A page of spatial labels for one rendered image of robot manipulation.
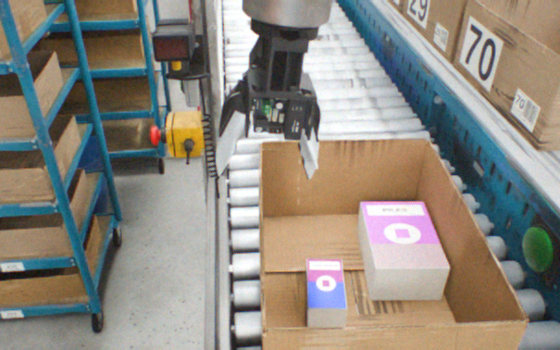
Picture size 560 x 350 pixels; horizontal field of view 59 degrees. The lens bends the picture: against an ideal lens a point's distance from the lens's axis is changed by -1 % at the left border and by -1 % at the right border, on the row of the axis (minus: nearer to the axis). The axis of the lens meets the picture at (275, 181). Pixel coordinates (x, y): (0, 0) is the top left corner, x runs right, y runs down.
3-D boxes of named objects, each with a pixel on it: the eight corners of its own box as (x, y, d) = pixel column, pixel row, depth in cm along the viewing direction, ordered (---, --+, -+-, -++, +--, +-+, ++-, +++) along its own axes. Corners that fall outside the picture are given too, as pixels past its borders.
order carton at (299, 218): (259, 218, 94) (257, 140, 84) (414, 214, 95) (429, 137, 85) (263, 418, 62) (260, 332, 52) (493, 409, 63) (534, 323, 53)
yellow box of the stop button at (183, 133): (165, 141, 106) (160, 111, 102) (205, 139, 107) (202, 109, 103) (158, 180, 95) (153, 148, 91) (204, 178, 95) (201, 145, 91)
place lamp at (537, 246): (515, 250, 83) (527, 218, 79) (522, 250, 83) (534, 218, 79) (536, 281, 77) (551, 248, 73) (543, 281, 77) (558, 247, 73)
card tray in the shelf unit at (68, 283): (-45, 307, 153) (-58, 285, 148) (-12, 242, 178) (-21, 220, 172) (86, 296, 157) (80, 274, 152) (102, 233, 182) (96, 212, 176)
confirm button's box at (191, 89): (185, 93, 100) (181, 60, 96) (201, 92, 101) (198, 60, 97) (183, 107, 95) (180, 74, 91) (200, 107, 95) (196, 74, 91)
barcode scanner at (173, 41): (155, 94, 82) (147, 30, 77) (163, 75, 92) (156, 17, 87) (196, 93, 82) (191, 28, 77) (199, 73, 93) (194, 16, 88)
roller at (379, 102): (219, 99, 133) (220, 114, 131) (408, 92, 137) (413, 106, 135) (220, 111, 137) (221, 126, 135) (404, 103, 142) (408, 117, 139)
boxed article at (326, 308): (306, 329, 72) (308, 308, 70) (305, 278, 81) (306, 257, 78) (344, 330, 72) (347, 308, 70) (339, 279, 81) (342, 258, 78)
